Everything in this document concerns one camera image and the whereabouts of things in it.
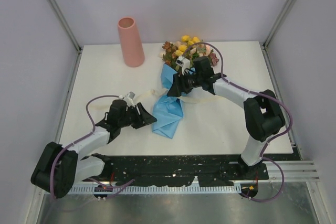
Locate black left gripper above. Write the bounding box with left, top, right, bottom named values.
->
left=119, top=102, right=156, bottom=129

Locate right aluminium frame post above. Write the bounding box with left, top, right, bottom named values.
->
left=262, top=0, right=312, bottom=50

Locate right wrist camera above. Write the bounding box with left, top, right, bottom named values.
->
left=176, top=56, right=190, bottom=75

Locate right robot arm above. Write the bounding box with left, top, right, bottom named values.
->
left=167, top=56, right=285, bottom=179

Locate blue wrapping paper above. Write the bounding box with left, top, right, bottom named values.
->
left=152, top=64, right=184, bottom=139

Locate cream ribbon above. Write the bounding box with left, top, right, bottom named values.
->
left=90, top=89, right=224, bottom=111

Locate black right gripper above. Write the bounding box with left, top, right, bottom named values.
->
left=167, top=69, right=203, bottom=97

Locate pink tapered vase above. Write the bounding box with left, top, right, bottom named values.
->
left=118, top=17, right=145, bottom=67

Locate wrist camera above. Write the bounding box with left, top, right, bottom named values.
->
left=176, top=56, right=190, bottom=75
left=118, top=92, right=135, bottom=106

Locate aluminium frame post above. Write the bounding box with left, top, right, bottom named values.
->
left=31, top=0, right=82, bottom=53
left=262, top=0, right=312, bottom=50

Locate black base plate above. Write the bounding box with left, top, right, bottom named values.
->
left=93, top=153, right=269, bottom=187

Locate left aluminium frame post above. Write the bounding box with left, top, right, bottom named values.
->
left=31, top=0, right=82, bottom=53

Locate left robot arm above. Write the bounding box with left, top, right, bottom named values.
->
left=30, top=99, right=157, bottom=199

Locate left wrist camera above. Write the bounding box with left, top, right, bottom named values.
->
left=118, top=92, right=135, bottom=106

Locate white slotted cable duct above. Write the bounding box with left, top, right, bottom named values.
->
left=68, top=183, right=241, bottom=195

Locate artificial flower bunch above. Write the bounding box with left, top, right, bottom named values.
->
left=160, top=35, right=219, bottom=72

